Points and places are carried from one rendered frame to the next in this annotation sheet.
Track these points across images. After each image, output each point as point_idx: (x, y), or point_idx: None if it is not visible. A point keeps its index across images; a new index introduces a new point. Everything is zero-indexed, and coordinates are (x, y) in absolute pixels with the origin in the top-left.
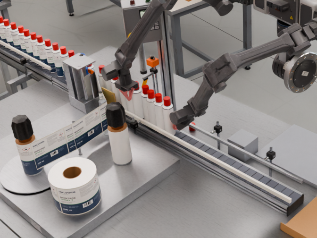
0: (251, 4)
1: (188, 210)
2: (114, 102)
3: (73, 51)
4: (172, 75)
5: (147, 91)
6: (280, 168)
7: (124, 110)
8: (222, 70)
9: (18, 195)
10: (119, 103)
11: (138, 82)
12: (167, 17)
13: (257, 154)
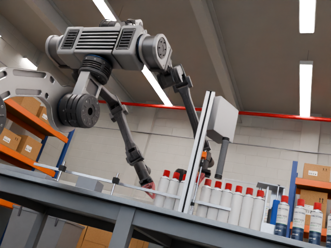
0: (147, 68)
1: None
2: (184, 170)
3: (314, 202)
4: (187, 168)
5: None
6: (51, 166)
7: (175, 171)
8: (113, 105)
9: None
10: (180, 169)
11: (206, 178)
12: (202, 109)
13: None
